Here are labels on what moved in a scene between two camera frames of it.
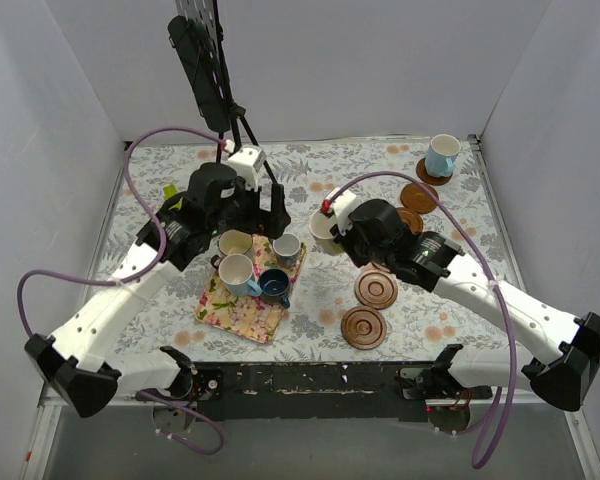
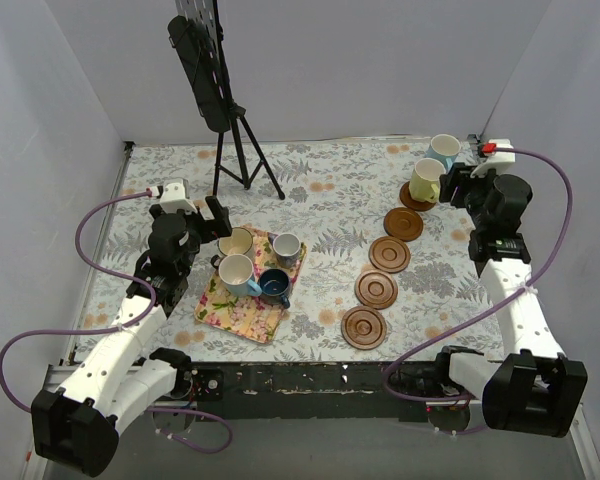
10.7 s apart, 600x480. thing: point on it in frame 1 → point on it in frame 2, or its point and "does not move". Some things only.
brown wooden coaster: [419, 200] does not move
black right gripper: [344, 245] → [453, 183]
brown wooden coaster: [411, 218] does not move
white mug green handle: [319, 227] → [424, 184]
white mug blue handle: [236, 272] does not move
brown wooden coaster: [376, 289] does not move
